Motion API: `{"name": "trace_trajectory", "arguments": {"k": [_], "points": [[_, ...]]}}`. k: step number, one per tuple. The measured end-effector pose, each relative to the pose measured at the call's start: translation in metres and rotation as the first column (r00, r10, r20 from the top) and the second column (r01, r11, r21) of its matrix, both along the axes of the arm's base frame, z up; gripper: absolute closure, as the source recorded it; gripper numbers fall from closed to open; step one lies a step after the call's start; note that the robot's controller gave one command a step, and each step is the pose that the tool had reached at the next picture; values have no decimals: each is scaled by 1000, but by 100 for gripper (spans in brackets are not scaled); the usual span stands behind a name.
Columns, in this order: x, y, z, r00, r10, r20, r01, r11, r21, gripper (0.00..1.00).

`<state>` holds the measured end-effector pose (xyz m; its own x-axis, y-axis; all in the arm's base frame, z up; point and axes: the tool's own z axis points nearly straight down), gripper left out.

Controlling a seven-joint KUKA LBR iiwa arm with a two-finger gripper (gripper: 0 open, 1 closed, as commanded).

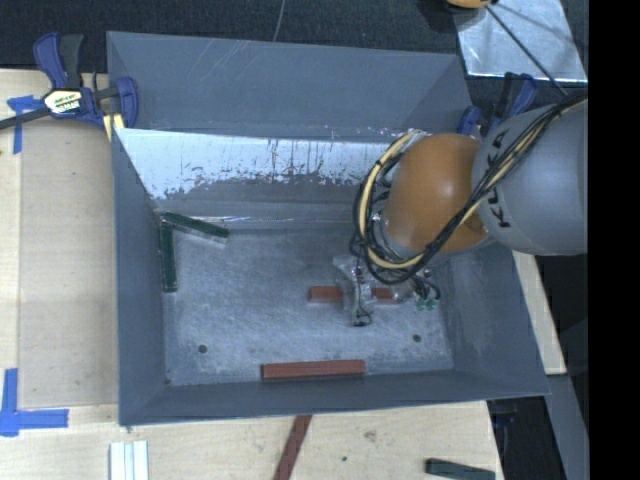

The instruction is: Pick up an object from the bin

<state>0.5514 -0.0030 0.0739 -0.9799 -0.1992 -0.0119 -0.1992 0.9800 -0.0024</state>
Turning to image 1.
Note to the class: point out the grey metal bin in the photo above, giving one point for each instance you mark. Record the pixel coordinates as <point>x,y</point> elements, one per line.
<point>280,308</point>

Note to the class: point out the red-brown flat block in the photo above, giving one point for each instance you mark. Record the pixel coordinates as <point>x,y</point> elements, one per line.
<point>312,370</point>
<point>292,448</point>
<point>325,294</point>

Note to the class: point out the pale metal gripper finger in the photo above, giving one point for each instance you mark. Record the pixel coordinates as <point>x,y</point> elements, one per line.
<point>357,308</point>
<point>347,273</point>

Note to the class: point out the dark green flat block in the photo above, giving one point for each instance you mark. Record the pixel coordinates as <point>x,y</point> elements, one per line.
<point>197,225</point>
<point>457,469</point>

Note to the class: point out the pale wood board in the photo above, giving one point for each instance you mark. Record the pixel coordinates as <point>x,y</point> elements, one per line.
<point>65,268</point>

